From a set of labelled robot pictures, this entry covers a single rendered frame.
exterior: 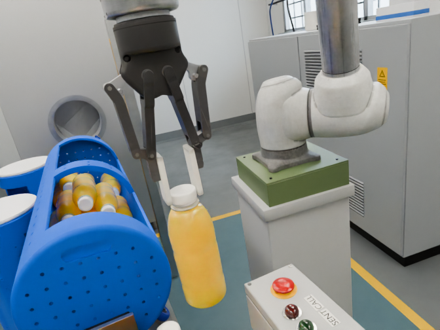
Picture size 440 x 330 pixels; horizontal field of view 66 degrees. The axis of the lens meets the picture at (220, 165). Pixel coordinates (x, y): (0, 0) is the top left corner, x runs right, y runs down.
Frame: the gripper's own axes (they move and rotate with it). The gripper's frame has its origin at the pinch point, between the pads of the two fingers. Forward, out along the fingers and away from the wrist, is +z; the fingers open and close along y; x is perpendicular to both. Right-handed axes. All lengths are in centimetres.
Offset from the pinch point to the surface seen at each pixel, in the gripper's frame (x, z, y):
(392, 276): -78, 134, -132
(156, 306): -14.6, 31.7, 7.2
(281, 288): 4.5, 22.3, -11.6
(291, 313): 9.4, 22.5, -9.9
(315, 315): 10.7, 23.4, -13.2
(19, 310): -14.7, 21.0, 28.9
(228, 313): -106, 134, -34
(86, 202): -49, 19, 16
